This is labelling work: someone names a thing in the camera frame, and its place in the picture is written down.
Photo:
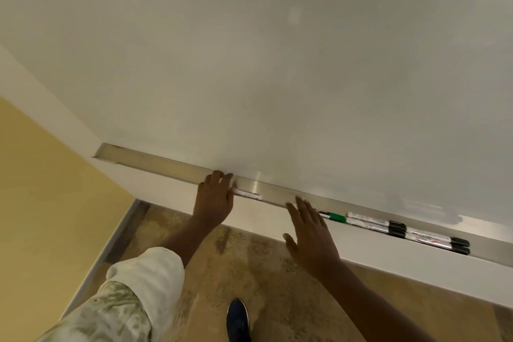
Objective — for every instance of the person's right middle finger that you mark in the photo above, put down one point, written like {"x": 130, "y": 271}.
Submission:
{"x": 302, "y": 209}

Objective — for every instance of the white marker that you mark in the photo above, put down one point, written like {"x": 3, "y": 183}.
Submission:
{"x": 248, "y": 194}

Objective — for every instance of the white whiteboard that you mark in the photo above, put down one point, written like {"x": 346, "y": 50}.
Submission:
{"x": 256, "y": 53}

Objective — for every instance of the person's right thumb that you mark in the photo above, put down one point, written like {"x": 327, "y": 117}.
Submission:
{"x": 289, "y": 242}

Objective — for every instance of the person's left fingers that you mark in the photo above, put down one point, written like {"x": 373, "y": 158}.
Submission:
{"x": 216, "y": 179}

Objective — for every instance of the person's right little finger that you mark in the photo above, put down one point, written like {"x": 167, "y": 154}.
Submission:
{"x": 323, "y": 222}

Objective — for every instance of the black cap marker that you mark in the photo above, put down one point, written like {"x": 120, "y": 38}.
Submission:
{"x": 370, "y": 219}
{"x": 431, "y": 236}
{"x": 429, "y": 243}
{"x": 368, "y": 225}

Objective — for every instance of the person's right forearm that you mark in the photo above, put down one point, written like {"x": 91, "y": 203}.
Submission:
{"x": 368, "y": 305}

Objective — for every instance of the dark blue shoe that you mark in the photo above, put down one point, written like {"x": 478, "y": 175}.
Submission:
{"x": 238, "y": 321}

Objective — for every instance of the person's right hand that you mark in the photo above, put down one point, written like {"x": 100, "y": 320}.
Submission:
{"x": 314, "y": 239}

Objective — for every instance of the person's left hand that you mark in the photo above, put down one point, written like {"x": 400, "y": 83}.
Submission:
{"x": 212, "y": 201}

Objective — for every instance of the green cap marker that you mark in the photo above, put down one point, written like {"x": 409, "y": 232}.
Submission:
{"x": 336, "y": 217}

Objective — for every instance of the person's left forearm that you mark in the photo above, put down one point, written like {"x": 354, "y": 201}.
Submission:
{"x": 186, "y": 239}

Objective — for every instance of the grey baseboard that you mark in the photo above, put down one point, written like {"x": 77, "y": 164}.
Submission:
{"x": 108, "y": 253}

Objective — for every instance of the metal marker tray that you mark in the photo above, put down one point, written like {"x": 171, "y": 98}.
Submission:
{"x": 168, "y": 165}

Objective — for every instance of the patterned cream sleeve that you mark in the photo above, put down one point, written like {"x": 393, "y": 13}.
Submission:
{"x": 128, "y": 301}

